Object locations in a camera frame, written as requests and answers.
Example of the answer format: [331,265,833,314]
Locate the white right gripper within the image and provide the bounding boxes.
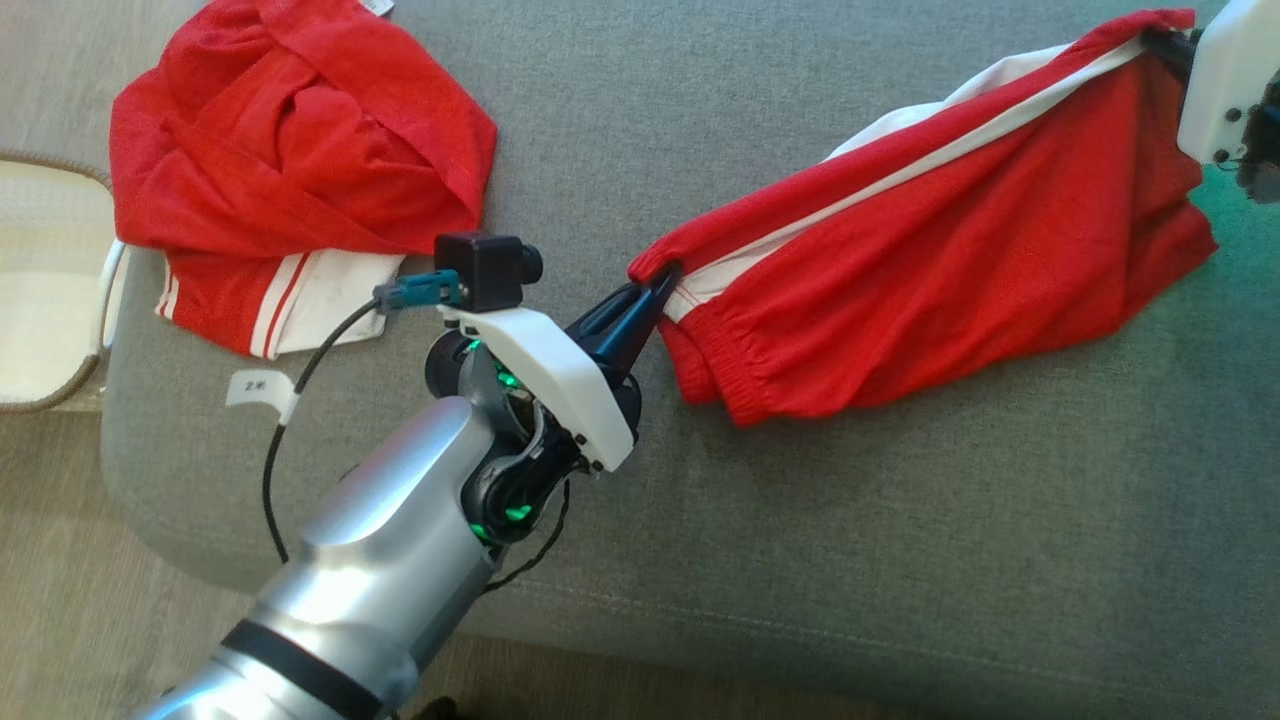
[1140,0,1280,166]

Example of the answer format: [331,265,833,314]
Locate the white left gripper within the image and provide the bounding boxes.
[438,263,683,473]

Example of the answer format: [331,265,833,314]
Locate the red shorts with white stripe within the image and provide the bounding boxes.
[628,8,1219,429]

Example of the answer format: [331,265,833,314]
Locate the red jersey with white sleeves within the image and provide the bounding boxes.
[108,0,499,361]

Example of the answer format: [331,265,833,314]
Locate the cream perforated laundry basket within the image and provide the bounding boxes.
[0,150,129,413]

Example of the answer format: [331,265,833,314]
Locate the black left cable teal plug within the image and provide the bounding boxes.
[262,270,466,563]

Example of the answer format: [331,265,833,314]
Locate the white paper cable label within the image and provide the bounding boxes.
[228,370,299,423]

